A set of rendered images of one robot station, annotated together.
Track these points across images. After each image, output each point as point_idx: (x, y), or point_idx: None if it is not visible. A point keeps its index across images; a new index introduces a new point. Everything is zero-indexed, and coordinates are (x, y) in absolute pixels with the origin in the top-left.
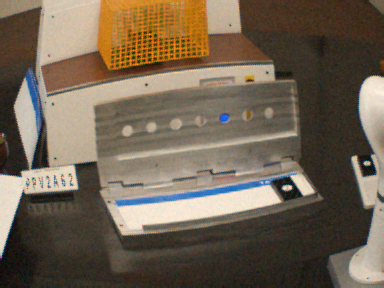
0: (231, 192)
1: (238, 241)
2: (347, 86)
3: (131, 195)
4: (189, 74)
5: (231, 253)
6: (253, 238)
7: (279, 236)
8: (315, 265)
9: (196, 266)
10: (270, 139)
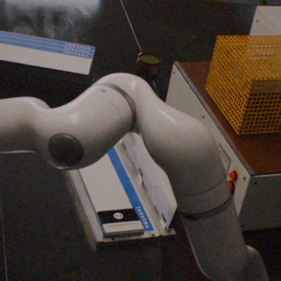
0: (124, 190)
1: (55, 193)
2: None
3: (117, 145)
4: (217, 133)
5: (36, 187)
6: (58, 201)
7: (55, 214)
8: None
9: (19, 170)
10: (164, 192)
